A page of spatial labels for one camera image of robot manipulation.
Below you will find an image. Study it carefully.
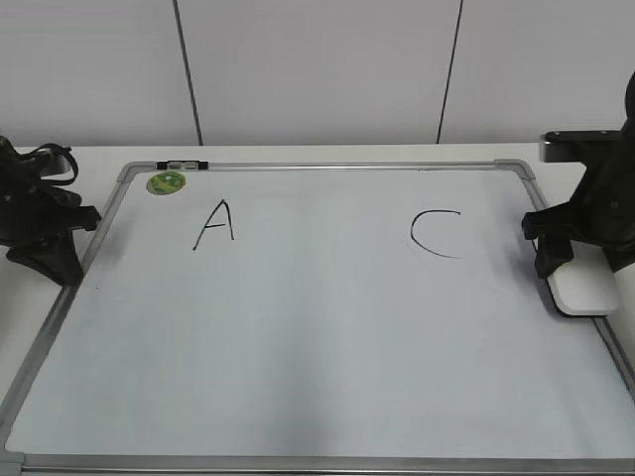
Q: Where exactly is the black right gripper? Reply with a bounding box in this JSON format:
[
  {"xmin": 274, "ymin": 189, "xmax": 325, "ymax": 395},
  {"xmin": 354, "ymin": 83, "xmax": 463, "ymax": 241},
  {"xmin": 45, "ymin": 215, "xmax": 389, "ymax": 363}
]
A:
[{"xmin": 521, "ymin": 80, "xmax": 634, "ymax": 279}]

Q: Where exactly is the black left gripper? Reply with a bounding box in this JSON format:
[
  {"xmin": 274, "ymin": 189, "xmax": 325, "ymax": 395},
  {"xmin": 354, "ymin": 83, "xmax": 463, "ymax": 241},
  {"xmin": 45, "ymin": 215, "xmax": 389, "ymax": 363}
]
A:
[{"xmin": 1, "ymin": 137, "xmax": 101, "ymax": 286}]

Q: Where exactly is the white whiteboard eraser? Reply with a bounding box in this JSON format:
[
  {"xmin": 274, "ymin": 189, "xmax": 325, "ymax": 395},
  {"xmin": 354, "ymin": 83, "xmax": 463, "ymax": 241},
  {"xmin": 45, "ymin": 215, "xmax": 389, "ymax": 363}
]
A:
[{"xmin": 547, "ymin": 242, "xmax": 620, "ymax": 317}]

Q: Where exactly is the green round magnet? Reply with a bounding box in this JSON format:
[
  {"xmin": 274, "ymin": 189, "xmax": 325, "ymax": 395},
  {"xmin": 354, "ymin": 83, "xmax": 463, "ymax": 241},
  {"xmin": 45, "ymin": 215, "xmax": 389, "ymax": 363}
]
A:
[{"xmin": 146, "ymin": 172, "xmax": 187, "ymax": 195}]

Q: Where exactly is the white aluminium-framed whiteboard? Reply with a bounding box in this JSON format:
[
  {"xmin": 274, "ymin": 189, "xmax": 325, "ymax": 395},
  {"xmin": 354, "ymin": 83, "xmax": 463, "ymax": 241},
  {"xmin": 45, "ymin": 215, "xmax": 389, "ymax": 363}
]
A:
[{"xmin": 1, "ymin": 160, "xmax": 634, "ymax": 475}]

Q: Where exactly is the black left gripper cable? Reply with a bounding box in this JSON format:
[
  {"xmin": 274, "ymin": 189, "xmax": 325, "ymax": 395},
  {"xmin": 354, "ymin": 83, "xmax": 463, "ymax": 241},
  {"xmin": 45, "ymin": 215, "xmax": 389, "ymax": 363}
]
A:
[{"xmin": 19, "ymin": 143, "xmax": 80, "ymax": 189}]

